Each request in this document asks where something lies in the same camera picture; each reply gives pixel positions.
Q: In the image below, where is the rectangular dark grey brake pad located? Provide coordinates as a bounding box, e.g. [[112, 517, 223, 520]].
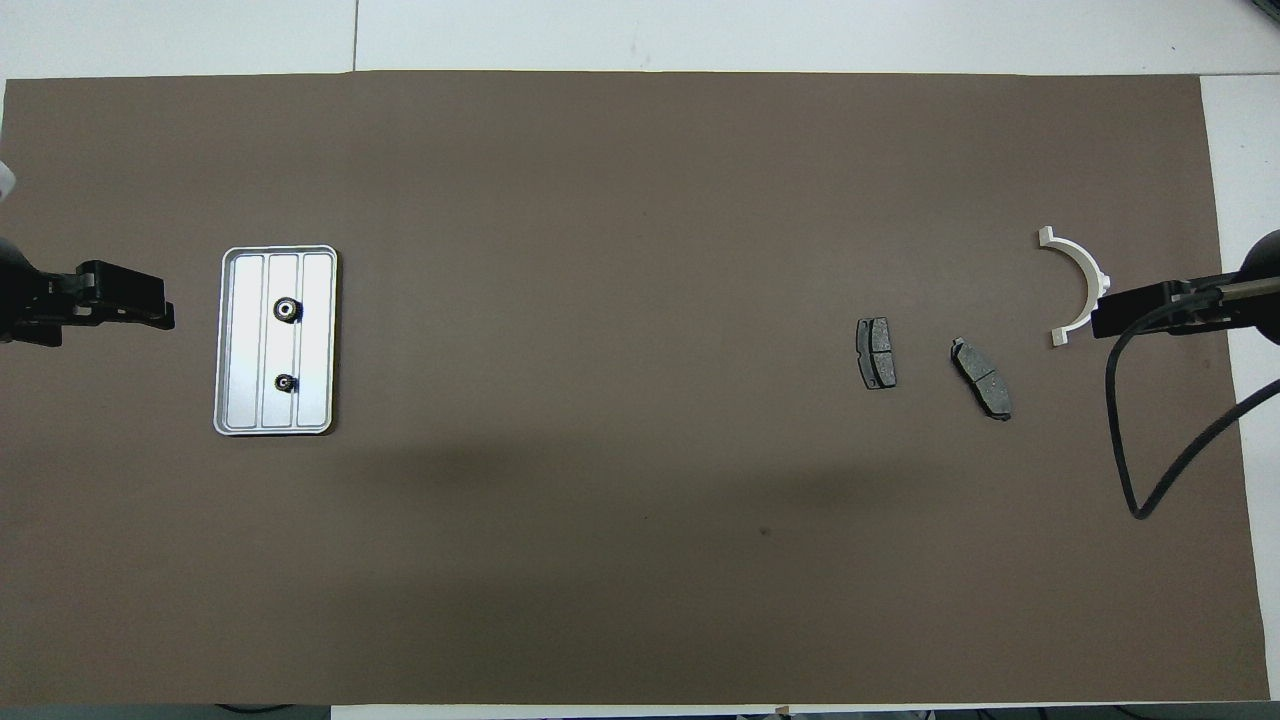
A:
[[855, 317, 898, 391]]

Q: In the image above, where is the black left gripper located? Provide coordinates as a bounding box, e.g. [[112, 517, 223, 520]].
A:
[[0, 237, 176, 347]]

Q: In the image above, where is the long dark grey brake pad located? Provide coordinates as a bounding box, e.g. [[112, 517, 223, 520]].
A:
[[949, 337, 1013, 422]]

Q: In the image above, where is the brown table mat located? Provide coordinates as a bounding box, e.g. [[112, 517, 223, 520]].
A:
[[0, 70, 1271, 706]]

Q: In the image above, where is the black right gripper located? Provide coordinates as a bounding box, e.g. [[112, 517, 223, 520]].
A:
[[1092, 230, 1280, 347]]

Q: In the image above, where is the silver metal tray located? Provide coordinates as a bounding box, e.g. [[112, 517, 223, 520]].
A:
[[213, 245, 339, 437]]

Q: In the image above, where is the white semicircular bracket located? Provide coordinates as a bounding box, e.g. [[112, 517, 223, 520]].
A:
[[1037, 226, 1112, 348]]

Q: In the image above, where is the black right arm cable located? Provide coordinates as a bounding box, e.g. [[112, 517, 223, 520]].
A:
[[1104, 283, 1280, 521]]

